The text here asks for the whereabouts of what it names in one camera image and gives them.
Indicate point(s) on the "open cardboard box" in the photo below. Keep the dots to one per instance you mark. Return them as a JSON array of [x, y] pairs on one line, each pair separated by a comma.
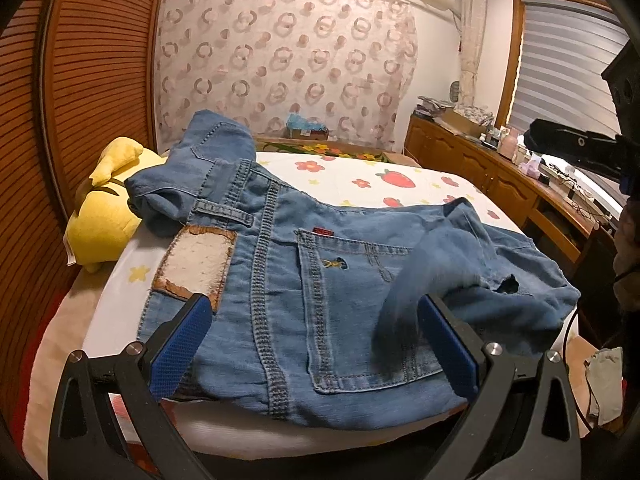
[[457, 122]]

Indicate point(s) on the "grey cloth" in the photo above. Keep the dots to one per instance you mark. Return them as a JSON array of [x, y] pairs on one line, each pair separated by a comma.
[[605, 385]]

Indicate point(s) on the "stack of folded items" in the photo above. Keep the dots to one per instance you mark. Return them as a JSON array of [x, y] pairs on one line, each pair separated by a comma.
[[432, 106]]

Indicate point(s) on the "white fruit print bed sheet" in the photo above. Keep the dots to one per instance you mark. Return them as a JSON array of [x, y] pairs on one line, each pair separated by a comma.
[[350, 180]]

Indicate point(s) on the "blue plastic bag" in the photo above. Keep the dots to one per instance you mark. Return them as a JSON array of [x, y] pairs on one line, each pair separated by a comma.
[[302, 122]]

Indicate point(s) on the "floral blanket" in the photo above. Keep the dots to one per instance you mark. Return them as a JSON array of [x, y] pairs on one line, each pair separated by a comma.
[[325, 149]]

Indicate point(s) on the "grey oval hanging object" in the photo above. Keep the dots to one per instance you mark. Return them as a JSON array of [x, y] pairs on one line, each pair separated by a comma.
[[456, 92]]

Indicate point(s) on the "circle pattern curtain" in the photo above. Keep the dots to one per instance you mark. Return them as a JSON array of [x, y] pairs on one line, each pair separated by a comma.
[[280, 60]]

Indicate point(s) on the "pink tissue pack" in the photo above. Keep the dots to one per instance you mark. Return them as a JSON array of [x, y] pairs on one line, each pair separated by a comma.
[[531, 166]]

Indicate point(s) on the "wooden louvered wardrobe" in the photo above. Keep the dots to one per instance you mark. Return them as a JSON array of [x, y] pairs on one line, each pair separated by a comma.
[[90, 85]]

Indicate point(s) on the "small cardboard box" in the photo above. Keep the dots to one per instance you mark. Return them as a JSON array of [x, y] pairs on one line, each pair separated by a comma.
[[307, 135]]

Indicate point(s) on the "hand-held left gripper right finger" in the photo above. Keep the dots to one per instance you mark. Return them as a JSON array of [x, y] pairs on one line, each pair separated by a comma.
[[450, 350]]

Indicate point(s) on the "wooden window frame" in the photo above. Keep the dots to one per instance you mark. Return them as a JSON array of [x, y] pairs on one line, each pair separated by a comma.
[[515, 60]]

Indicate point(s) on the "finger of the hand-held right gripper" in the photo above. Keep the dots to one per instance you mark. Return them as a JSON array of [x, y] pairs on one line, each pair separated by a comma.
[[565, 140]]

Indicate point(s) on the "blue denim pants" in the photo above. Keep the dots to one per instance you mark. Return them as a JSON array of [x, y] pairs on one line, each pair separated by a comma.
[[280, 280]]

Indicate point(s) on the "yellow plush toy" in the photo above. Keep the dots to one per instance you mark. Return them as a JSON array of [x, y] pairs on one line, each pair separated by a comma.
[[100, 220]]

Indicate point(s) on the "pink bottle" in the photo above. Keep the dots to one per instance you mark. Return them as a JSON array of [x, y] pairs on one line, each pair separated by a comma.
[[509, 145]]

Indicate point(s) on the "wooden sideboard cabinet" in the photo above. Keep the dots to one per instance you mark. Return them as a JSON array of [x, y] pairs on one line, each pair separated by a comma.
[[465, 160]]

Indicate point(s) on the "lace covered pipe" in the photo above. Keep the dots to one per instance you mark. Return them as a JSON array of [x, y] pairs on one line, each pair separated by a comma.
[[472, 35]]

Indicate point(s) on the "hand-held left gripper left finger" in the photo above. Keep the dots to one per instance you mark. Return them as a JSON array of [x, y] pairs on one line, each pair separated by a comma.
[[180, 345]]

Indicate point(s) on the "grey striped window blind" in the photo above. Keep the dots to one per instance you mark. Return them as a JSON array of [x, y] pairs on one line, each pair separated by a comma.
[[565, 60]]

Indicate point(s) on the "floral patterned cloth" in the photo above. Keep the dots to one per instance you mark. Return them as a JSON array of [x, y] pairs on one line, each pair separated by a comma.
[[475, 112]]

